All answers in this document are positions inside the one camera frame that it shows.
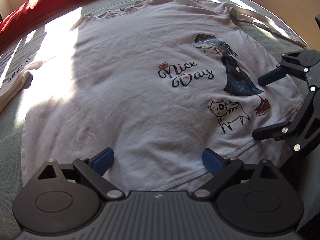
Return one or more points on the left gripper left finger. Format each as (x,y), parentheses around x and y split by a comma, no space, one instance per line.
(90,171)

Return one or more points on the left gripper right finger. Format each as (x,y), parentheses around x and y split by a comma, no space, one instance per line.
(223,172)

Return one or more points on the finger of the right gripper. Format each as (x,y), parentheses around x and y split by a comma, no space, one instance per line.
(272,76)
(270,132)

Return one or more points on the white printed t-shirt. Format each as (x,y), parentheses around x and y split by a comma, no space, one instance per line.
(157,81)

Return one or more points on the green plaid bed sheet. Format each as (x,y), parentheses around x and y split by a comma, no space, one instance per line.
(13,115)

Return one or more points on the red blanket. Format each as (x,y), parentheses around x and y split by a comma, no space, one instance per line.
(31,13)

